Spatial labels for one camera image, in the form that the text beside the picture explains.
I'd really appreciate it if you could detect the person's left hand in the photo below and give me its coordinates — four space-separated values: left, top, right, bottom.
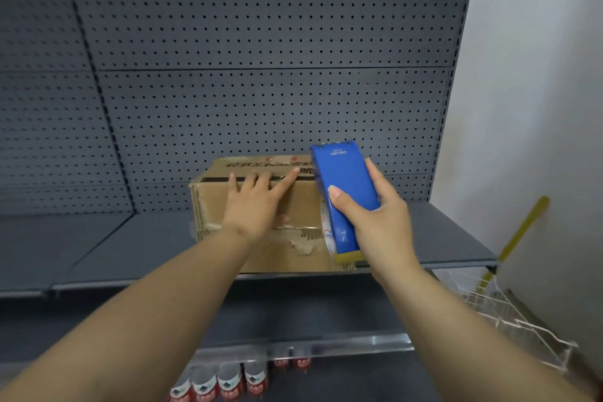
221 167 301 243

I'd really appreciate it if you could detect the person's right hand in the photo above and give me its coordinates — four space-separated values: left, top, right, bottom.
327 158 422 285

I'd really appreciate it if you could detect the brown cardboard box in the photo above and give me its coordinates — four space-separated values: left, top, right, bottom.
189 154 357 274

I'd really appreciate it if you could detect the blue tape dispenser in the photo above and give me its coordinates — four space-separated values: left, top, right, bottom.
310 140 381 266

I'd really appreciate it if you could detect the person's right forearm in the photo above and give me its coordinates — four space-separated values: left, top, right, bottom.
372 265 595 402

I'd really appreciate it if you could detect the person's left forearm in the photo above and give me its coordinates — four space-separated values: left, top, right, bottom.
0 223 258 402

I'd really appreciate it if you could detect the grey pegboard shelf unit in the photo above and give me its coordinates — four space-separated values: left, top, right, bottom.
0 0 499 402

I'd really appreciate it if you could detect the row of red-labelled bottles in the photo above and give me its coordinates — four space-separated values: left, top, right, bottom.
167 356 313 402

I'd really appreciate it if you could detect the clear shelf price rail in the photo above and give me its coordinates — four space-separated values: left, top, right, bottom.
194 331 416 364

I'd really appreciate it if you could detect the yellow stick handle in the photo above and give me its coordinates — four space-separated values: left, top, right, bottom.
475 196 551 295

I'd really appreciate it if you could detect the white wire basket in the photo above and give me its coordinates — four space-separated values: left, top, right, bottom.
437 269 579 373

